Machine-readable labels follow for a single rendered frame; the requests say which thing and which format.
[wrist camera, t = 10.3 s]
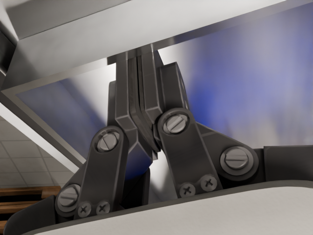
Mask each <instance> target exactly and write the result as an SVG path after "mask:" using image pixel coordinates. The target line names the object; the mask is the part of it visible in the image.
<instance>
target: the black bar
mask: <svg viewBox="0 0 313 235"><path fill-rule="evenodd" d="M15 49H16V47H15V46H14V45H13V44H12V43H11V42H10V41H9V40H8V39H7V38H6V37H5V36H4V35H3V33H2V32H1V31H0V90H1V88H2V85H3V82H4V80H5V77H6V74H7V71H8V68H9V65H10V63H11V60H12V57H13V55H14V52H15ZM0 103H1V104H2V105H4V106H5V107H6V108H7V109H9V110H10V111H11V112H12V113H13V114H14V115H16V116H17V117H18V118H19V119H20V120H22V121H23V122H24V123H25V124H26V125H28V126H29V127H30V128H31V129H33V130H34V131H35V132H36V133H37V134H39V135H40V136H41V137H42V138H44V139H45V140H46V141H47V142H48V143H49V144H50V145H52V146H53V147H54V148H55V149H57V150H58V151H59V152H60V153H61V154H63V155H64V156H65V157H66V158H68V159H69V160H70V161H71V162H72V163H74V164H75V165H76V166H77V167H78V168H80V167H81V166H82V165H83V163H82V162H80V161H79V160H78V159H77V158H76V157H75V156H73V155H72V154H71V153H70V152H69V151H68V150H67V149H65V148H64V147H63V146H62V145H61V144H60V143H59V142H57V141H56V140H55V139H54V138H53V137H52V136H51V135H49V134H48V133H47V132H46V131H45V130H44V129H43V128H41V127H40V126H39V125H38V124H37V123H36V122H35V121H34V120H33V119H32V118H30V117H29V116H28V115H27V114H26V113H25V112H24V111H22V110H21V109H20V108H19V107H18V106H17V105H16V104H14V103H13V102H12V101H11V100H10V99H9V98H8V97H6V96H5V95H4V94H3V93H2V92H1V91H0Z"/></svg>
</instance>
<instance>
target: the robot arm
mask: <svg viewBox="0 0 313 235"><path fill-rule="evenodd" d="M161 150H162V151H163V152H164V154H165V156H166V159H167V163H168V166H169V169H170V173H171V177H172V180H173V183H174V187H175V190H176V193H177V198H178V199H173V200H167V201H163V202H158V203H153V204H149V205H148V201H149V189H150V166H151V164H152V163H153V161H154V160H158V152H161ZM3 235H313V145H280V146H264V148H259V149H252V148H251V147H249V146H247V145H245V144H243V143H241V142H239V141H237V140H235V139H233V138H230V137H228V136H226V135H224V134H222V133H220V132H218V131H216V130H214V129H212V128H209V127H207V126H205V125H203V124H201V123H199V122H197V121H195V119H194V117H193V115H192V113H191V112H190V108H189V103H188V98H187V94H186V89H185V85H184V81H183V77H182V74H181V71H180V69H179V66H178V63H177V62H172V63H169V64H166V65H164V64H163V61H162V59H161V57H160V54H159V52H158V50H156V51H152V52H149V53H146V54H143V55H140V56H137V57H134V58H130V59H127V60H124V61H121V62H117V63H116V80H114V81H111V82H109V93H108V117H107V127H104V128H102V129H100V130H99V131H98V132H97V133H96V134H95V136H94V137H93V139H92V141H91V145H90V149H89V153H88V158H87V160H86V162H85V163H84V164H83V165H82V166H81V167H80V168H79V169H78V171H77V172H76V173H75V174H74V175H73V176H72V177H71V179H70V180H69V181H68V182H67V183H66V184H65V185H64V187H63V188H62V189H61V190H60V191H59V193H58V194H57V196H55V195H51V196H49V197H47V198H45V199H43V200H41V201H39V202H37V203H35V204H33V205H31V206H29V207H26V208H24V209H22V210H20V211H18V212H16V213H15V214H13V215H12V216H11V217H10V218H9V219H8V220H7V222H6V224H5V226H4V230H3Z"/></svg>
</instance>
